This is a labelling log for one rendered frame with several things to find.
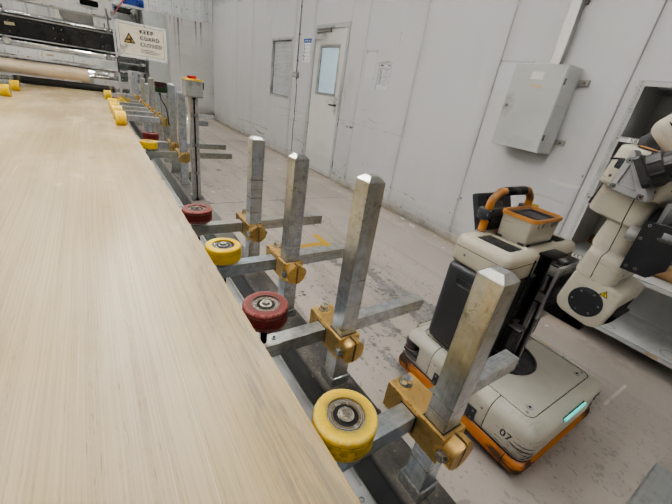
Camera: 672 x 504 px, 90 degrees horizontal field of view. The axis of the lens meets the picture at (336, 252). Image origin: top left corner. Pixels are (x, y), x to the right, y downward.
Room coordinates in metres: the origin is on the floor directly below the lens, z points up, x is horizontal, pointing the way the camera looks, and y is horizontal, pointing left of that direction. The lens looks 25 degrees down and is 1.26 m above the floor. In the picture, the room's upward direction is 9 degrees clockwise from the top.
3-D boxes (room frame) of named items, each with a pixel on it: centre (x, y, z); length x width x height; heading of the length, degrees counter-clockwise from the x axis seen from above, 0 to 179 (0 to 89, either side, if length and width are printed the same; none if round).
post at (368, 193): (0.55, -0.04, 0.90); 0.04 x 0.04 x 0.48; 37
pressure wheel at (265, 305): (0.49, 0.11, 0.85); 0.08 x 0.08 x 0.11
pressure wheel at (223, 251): (0.69, 0.26, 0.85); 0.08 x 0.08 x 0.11
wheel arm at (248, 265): (0.81, 0.10, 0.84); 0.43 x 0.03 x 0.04; 127
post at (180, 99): (1.75, 0.86, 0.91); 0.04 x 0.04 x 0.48; 37
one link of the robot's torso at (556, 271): (1.18, -0.99, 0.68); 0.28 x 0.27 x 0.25; 127
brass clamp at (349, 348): (0.57, -0.02, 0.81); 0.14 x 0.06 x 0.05; 37
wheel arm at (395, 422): (0.41, -0.20, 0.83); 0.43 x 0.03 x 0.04; 127
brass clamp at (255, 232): (0.97, 0.28, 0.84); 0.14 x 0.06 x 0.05; 37
